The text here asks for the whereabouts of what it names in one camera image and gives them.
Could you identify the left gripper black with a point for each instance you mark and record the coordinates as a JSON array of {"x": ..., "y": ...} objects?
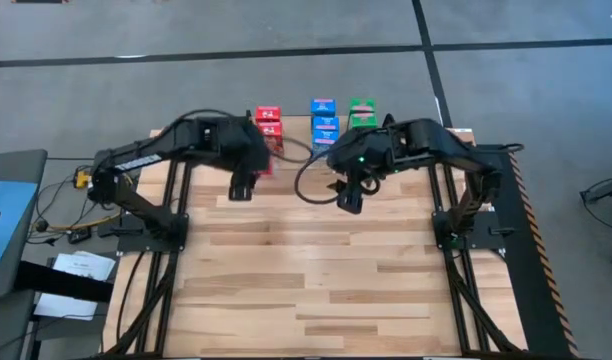
[{"x": 246, "y": 150}]

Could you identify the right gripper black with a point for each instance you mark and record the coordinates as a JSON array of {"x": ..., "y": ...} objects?
[{"x": 358, "y": 155}]

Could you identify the red Froot Loops cereal box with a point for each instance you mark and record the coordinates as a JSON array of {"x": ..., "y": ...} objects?
[
  {"x": 268, "y": 167},
  {"x": 268, "y": 113},
  {"x": 272, "y": 134}
]

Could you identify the blue Rice Krispies cereal box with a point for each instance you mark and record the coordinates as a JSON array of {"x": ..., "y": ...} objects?
[
  {"x": 322, "y": 140},
  {"x": 326, "y": 123},
  {"x": 323, "y": 106}
]

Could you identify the green Apple Jacks cereal box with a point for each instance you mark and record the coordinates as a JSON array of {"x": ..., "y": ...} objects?
[
  {"x": 362, "y": 105},
  {"x": 362, "y": 120}
]

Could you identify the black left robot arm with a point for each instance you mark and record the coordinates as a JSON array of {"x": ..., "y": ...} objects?
[{"x": 136, "y": 155}]

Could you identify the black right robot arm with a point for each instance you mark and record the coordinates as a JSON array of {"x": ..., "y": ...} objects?
[{"x": 436, "y": 140}]

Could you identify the small black controller box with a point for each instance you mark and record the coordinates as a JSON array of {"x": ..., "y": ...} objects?
[{"x": 79, "y": 236}]

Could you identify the white paper booklet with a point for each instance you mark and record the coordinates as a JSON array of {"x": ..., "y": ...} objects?
[{"x": 83, "y": 267}]

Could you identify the round black object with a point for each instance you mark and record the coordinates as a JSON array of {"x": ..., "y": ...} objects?
[{"x": 41, "y": 225}]

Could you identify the grey side table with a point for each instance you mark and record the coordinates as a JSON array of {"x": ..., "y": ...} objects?
[{"x": 16, "y": 165}]

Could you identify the white paper sheet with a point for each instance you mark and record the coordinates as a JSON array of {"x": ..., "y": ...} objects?
[{"x": 66, "y": 306}]

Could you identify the blue mat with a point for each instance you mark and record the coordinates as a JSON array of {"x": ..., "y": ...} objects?
[{"x": 8, "y": 235}]

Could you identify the dark grey floor device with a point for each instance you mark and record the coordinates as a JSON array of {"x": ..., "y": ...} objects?
[{"x": 606, "y": 191}]

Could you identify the wooden shelf black metal frame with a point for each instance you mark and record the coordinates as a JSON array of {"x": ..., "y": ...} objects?
[{"x": 298, "y": 125}]

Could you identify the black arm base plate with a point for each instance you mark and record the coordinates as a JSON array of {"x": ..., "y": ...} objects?
[
  {"x": 491, "y": 241},
  {"x": 146, "y": 245}
]

